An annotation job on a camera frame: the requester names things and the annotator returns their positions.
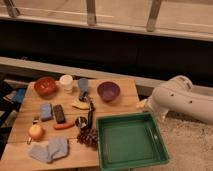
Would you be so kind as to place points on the yellow banana piece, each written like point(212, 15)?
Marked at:
point(80, 105)

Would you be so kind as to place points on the orange carrot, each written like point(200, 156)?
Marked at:
point(63, 126)

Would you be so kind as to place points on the light blue towel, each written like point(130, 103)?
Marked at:
point(55, 149)

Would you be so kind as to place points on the white cup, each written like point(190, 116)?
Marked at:
point(66, 82)

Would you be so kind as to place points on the black rectangular block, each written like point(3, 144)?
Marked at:
point(59, 114)

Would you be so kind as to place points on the green plastic tray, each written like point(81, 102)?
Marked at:
point(129, 141)

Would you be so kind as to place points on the purple bowl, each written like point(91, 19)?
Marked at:
point(108, 91)

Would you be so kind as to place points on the small knife under apple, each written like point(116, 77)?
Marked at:
point(35, 120)

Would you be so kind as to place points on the black handled utensil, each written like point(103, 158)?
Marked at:
point(84, 97)

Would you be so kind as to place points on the bunch of dark grapes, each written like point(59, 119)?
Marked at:
point(88, 137)

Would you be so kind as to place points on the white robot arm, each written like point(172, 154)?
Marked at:
point(176, 95)

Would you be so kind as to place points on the round black white object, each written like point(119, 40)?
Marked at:
point(81, 122)

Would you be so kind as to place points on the red bowl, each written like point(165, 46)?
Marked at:
point(45, 86)

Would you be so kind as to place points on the blue sponge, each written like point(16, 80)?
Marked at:
point(45, 112)

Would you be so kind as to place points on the yellow apple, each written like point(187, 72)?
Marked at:
point(36, 131)

